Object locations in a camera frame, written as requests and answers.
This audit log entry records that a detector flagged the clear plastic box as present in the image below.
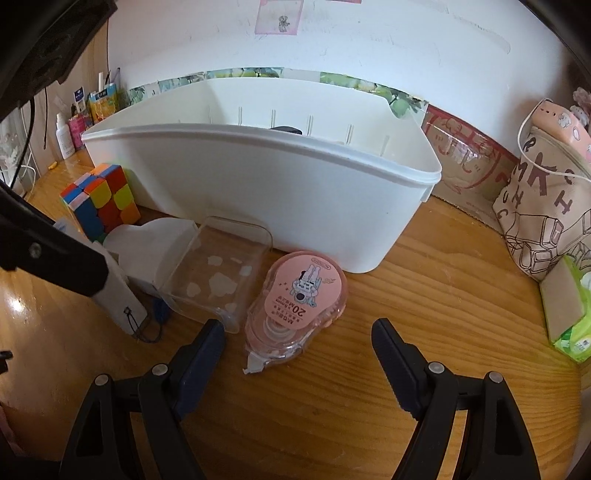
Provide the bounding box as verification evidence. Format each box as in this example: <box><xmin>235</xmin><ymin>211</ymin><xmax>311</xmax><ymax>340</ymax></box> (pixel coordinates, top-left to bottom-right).
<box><xmin>156</xmin><ymin>216</ymin><xmax>273</xmax><ymax>334</ymax></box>

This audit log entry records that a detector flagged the pink can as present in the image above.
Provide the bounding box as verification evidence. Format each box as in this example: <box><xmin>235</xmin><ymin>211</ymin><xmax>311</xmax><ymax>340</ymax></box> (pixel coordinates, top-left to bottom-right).
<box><xmin>68</xmin><ymin>114</ymin><xmax>95</xmax><ymax>151</ymax></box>

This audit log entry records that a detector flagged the white spray bottle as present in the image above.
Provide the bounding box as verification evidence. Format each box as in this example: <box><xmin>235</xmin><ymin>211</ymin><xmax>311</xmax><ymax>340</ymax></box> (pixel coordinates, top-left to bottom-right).
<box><xmin>55</xmin><ymin>113</ymin><xmax>77</xmax><ymax>160</ymax></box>

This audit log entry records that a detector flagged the white plastic storage box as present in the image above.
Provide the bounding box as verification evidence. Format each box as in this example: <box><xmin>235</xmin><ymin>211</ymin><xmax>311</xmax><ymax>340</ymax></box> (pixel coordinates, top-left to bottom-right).
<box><xmin>81</xmin><ymin>78</ymin><xmax>443</xmax><ymax>274</ymax></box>

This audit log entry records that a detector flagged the white toy camera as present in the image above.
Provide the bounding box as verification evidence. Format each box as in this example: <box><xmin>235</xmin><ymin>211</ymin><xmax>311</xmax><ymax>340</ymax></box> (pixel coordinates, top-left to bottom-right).
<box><xmin>53</xmin><ymin>219</ymin><xmax>172</xmax><ymax>344</ymax></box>

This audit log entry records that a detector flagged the multicoloured puzzle cube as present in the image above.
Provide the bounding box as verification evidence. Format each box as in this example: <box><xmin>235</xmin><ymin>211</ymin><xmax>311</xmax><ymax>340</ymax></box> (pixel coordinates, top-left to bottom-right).
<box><xmin>60</xmin><ymin>164</ymin><xmax>141</xmax><ymax>243</ymax></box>

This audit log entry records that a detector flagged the beige patterned bag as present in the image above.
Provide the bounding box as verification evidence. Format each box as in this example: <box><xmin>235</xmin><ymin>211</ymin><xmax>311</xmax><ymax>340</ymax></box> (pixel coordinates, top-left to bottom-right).
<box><xmin>492</xmin><ymin>99</ymin><xmax>591</xmax><ymax>283</ymax></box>

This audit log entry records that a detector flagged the pink spotted case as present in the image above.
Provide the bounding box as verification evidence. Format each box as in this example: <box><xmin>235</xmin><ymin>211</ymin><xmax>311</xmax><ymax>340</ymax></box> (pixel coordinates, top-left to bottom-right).
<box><xmin>531</xmin><ymin>99</ymin><xmax>591</xmax><ymax>162</ymax></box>

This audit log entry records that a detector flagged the white lace curtain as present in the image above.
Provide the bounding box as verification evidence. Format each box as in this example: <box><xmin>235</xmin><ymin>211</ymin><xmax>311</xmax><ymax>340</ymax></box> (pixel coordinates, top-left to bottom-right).
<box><xmin>0</xmin><ymin>115</ymin><xmax>33</xmax><ymax>195</ymax></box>

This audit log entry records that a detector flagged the green leaf wall panel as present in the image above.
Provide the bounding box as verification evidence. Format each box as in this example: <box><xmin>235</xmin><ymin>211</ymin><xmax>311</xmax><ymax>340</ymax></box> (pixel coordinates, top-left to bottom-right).
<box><xmin>124</xmin><ymin>68</ymin><xmax>428</xmax><ymax>123</ymax></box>

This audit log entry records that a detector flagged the red print cardboard panel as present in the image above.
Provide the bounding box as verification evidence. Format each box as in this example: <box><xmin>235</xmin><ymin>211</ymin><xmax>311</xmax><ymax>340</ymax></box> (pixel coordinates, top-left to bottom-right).
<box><xmin>422</xmin><ymin>105</ymin><xmax>520</xmax><ymax>222</ymax></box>

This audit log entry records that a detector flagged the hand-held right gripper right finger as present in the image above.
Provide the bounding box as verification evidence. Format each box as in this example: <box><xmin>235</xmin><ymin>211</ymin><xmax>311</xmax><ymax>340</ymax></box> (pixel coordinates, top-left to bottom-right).
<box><xmin>372</xmin><ymin>318</ymin><xmax>543</xmax><ymax>480</ymax></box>

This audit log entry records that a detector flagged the pink correction tape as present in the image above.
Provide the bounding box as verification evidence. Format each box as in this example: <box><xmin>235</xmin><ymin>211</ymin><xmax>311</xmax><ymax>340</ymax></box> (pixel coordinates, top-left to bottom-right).
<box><xmin>241</xmin><ymin>250</ymin><xmax>349</xmax><ymax>376</ymax></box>

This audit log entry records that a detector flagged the green tissue pack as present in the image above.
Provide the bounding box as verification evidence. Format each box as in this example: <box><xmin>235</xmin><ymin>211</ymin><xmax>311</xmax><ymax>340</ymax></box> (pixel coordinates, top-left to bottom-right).
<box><xmin>539</xmin><ymin>256</ymin><xmax>591</xmax><ymax>363</ymax></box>

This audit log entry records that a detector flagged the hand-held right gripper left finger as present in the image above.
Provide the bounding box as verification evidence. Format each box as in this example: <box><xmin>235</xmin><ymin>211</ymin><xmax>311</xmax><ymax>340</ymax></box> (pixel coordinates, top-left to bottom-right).
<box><xmin>59</xmin><ymin>318</ymin><xmax>227</xmax><ymax>480</ymax></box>

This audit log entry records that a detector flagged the orange juice carton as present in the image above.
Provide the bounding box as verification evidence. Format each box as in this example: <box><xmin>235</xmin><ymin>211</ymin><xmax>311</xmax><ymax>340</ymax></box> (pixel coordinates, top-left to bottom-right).
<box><xmin>89</xmin><ymin>83</ymin><xmax>122</xmax><ymax>125</ymax></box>

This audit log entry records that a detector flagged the pink square wall sticker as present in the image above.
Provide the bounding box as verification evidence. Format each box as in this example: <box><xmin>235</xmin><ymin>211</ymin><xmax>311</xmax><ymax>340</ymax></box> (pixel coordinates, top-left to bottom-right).
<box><xmin>255</xmin><ymin>0</ymin><xmax>305</xmax><ymax>35</ymax></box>

